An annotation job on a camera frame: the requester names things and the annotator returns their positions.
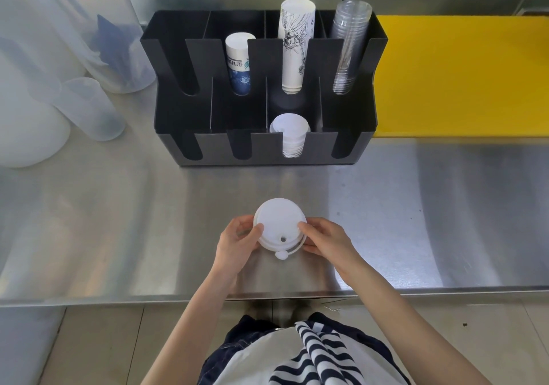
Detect person's right forearm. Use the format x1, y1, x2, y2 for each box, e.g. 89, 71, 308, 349
334, 260, 494, 385

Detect navy and white striped clothing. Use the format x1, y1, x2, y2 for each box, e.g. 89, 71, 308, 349
196, 312, 413, 385

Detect person's left forearm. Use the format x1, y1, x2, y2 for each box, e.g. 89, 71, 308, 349
141, 265, 254, 385

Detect stack of sketch-print paper cups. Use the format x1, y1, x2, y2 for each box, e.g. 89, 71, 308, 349
277, 0, 317, 95

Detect tall translucent measuring pitcher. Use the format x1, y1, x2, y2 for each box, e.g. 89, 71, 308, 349
9, 0, 158, 95

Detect stack of white lids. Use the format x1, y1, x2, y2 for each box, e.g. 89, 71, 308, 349
269, 113, 311, 158

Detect white plastic cup lid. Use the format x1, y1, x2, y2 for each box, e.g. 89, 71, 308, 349
253, 198, 309, 262

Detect large white translucent container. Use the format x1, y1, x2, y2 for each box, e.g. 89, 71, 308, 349
0, 0, 72, 169

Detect black cup organizer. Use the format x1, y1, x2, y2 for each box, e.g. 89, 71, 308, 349
140, 9, 389, 167

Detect stack of clear plastic cups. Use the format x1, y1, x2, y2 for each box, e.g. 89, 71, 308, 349
330, 0, 373, 96

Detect person's left hand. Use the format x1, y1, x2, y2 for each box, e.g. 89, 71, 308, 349
214, 215, 265, 281

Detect person's right hand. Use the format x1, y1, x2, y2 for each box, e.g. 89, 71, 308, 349
297, 218, 366, 279

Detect small translucent measuring cup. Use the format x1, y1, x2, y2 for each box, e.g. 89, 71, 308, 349
51, 76, 127, 142

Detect stack of blue-print paper cups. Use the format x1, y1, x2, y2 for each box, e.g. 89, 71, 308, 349
225, 32, 257, 97

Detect yellow cutting board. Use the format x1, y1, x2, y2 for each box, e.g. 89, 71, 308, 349
371, 15, 549, 140

